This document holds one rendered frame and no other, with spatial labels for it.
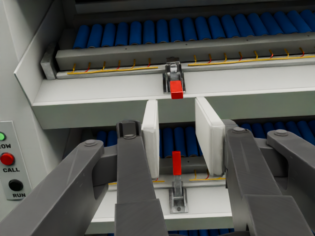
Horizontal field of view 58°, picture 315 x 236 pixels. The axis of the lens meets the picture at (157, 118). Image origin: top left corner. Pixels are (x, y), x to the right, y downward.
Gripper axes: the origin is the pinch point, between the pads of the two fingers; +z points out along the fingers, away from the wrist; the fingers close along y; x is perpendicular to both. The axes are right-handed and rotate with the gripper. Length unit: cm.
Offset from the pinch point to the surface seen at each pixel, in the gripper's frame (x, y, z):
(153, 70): 1.6, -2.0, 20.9
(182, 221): -21.2, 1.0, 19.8
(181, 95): 0.1, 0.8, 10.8
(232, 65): 1.7, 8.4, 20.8
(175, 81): 1.1, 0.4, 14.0
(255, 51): 3.2, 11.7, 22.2
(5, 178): -11.7, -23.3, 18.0
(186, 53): 3.5, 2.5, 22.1
